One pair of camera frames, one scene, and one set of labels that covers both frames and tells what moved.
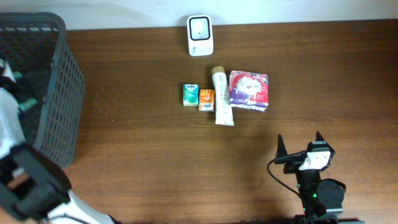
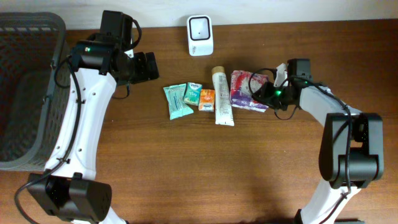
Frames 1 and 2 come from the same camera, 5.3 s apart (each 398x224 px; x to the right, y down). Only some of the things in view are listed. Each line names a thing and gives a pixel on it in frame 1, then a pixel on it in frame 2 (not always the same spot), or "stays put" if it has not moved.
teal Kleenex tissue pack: x=190 y=94 stays put
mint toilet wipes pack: x=27 y=103 -> x=177 y=107
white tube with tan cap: x=222 y=102 stays put
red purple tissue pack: x=249 y=90 stays put
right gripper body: x=292 y=164 -> x=275 y=96
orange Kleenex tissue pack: x=206 y=100 stays put
